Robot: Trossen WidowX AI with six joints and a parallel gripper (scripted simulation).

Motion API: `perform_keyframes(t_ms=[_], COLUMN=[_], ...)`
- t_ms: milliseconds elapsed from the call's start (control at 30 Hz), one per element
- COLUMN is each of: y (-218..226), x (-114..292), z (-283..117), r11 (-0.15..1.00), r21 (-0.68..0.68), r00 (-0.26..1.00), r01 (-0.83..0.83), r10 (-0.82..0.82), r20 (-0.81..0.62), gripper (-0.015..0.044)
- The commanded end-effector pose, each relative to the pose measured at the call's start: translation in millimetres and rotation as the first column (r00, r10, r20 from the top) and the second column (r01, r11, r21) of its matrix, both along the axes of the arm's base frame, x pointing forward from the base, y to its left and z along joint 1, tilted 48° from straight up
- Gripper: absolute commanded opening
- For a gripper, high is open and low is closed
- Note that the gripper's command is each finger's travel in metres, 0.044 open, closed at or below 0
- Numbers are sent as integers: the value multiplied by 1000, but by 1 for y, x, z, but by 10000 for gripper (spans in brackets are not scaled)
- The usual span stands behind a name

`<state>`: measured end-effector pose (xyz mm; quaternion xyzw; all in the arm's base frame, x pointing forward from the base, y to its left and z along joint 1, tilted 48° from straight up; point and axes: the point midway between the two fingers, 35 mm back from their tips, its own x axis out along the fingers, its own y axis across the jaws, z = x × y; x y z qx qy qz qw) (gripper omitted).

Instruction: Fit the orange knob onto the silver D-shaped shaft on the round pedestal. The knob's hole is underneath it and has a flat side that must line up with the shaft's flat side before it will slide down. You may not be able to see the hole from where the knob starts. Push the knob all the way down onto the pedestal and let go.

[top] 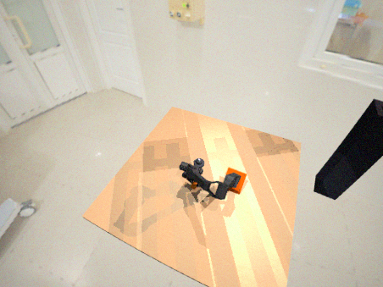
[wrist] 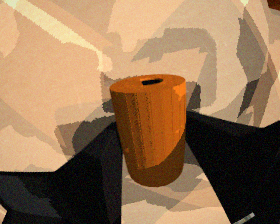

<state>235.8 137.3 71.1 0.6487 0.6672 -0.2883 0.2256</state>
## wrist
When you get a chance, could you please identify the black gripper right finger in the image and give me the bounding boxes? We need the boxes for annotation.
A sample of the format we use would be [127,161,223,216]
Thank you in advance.
[185,111,280,224]

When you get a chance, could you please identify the orange knob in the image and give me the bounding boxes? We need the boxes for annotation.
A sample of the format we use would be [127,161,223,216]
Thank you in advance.
[109,74,186,187]

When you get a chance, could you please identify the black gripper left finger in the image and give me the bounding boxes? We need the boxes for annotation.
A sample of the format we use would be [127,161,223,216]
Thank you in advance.
[0,122,122,224]

